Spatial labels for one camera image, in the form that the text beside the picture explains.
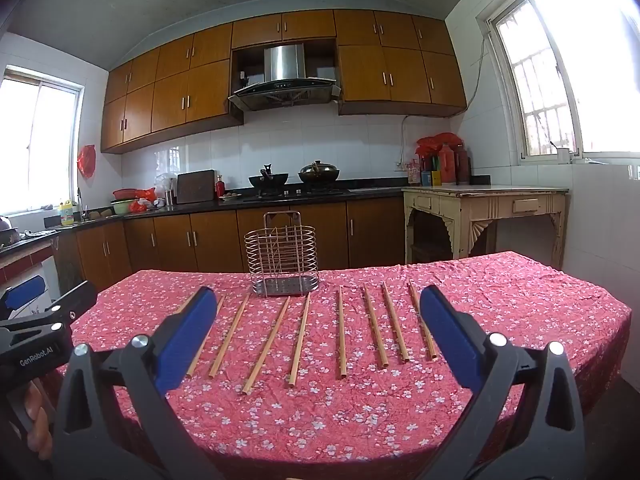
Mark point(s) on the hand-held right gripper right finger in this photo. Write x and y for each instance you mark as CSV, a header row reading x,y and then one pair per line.
x,y
447,330

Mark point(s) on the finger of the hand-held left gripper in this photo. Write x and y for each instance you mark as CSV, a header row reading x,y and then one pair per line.
x,y
77,300
25,291

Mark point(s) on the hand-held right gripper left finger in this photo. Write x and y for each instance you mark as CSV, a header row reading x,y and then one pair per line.
x,y
187,340

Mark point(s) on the bamboo chopstick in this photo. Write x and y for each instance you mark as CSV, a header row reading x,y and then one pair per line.
x,y
266,345
422,322
300,340
230,335
186,304
342,335
375,327
395,322
199,355

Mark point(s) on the person's left hand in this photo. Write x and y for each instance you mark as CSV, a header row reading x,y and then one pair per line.
x,y
36,410

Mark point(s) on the white appliance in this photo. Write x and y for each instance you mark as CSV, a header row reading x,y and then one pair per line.
x,y
50,280

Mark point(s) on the yellow detergent bottle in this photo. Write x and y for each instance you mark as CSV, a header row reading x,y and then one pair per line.
x,y
67,215

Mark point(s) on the metal faucet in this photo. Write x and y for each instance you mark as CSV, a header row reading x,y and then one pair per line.
x,y
79,205

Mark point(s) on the red basin with bags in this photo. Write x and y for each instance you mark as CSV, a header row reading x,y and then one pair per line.
x,y
121,202

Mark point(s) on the cream wooden side table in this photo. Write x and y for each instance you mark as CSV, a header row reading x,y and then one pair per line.
x,y
480,205

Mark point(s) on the hanging red plastic bag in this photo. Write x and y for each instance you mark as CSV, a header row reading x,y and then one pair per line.
x,y
86,161

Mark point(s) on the white plastic bag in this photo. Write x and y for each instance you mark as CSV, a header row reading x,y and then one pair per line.
x,y
164,182

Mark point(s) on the red floral tablecloth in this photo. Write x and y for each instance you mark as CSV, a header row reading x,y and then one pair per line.
x,y
325,410

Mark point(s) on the small sliding window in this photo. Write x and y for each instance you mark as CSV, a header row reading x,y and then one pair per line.
x,y
40,145

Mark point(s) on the small colourful boxes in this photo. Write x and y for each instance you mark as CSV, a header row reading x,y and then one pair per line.
x,y
431,178

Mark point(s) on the dark wooden cutting board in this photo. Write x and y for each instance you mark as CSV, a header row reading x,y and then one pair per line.
x,y
196,187

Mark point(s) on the red bottle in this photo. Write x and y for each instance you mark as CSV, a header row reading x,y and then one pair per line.
x,y
220,187

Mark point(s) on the black kitchen countertop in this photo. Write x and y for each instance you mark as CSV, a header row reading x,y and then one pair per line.
x,y
372,191

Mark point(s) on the pink packet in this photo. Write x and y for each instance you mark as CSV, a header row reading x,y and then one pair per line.
x,y
414,172

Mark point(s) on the orange red thermos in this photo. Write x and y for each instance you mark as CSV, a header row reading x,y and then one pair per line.
x,y
446,165

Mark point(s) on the dark red thermos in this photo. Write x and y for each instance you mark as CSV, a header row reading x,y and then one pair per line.
x,y
462,165

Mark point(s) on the black wok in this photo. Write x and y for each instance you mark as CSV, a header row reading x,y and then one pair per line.
x,y
270,180

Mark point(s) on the gas stove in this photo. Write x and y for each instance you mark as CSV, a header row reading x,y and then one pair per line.
x,y
300,193

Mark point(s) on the crumpled red plastic bag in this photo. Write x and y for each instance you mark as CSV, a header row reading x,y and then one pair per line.
x,y
440,141

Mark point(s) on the black pot with lid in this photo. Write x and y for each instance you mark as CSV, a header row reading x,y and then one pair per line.
x,y
319,172

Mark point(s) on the white cup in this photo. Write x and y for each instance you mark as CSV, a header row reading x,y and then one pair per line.
x,y
563,156

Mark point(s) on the steel range hood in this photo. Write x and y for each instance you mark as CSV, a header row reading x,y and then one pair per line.
x,y
285,87

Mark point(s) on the large barred window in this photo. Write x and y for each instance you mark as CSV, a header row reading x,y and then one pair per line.
x,y
575,70

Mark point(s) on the wooden wall cabinet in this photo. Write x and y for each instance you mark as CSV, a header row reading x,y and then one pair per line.
x,y
282,27
170,95
395,70

